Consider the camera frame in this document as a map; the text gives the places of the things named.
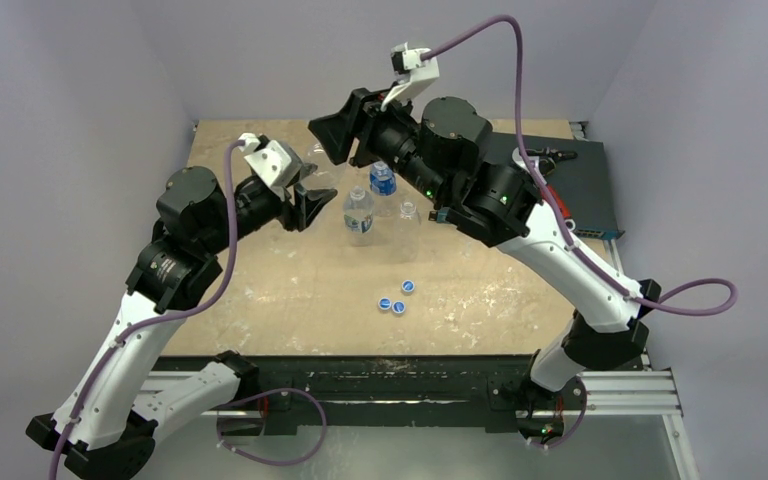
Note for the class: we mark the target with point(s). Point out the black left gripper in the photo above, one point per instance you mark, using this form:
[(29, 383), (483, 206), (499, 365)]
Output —
[(299, 212)]

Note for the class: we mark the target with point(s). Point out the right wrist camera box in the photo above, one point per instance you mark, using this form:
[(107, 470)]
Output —
[(415, 70)]

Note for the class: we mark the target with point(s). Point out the red adjustable wrench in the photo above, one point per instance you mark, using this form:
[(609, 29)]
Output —
[(545, 168)]

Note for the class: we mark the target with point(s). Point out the clear bottle white cap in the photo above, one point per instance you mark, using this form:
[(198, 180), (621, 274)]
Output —
[(406, 232)]

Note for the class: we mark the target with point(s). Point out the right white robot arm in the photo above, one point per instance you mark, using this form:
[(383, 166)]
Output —
[(606, 329)]

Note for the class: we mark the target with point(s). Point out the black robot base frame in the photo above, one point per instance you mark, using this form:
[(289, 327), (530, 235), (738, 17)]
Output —
[(489, 392)]

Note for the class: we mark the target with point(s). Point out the green label water bottle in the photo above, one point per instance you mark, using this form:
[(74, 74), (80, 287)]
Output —
[(358, 215)]

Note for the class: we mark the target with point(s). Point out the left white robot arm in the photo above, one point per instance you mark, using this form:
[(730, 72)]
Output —
[(105, 430)]

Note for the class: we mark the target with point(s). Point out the dark network switch box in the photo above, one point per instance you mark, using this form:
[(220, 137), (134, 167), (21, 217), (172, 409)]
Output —
[(583, 192)]

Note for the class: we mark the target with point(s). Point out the clear bottle blue cap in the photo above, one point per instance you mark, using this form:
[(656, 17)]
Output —
[(320, 171)]

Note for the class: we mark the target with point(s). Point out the blue label Pocari bottle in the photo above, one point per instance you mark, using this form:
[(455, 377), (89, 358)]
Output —
[(382, 180)]

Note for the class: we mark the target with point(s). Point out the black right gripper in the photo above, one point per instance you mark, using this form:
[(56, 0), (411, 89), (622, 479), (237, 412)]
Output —
[(363, 125)]

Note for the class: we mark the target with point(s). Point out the blue white bottle cap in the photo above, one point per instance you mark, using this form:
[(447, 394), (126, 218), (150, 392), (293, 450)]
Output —
[(398, 307)]

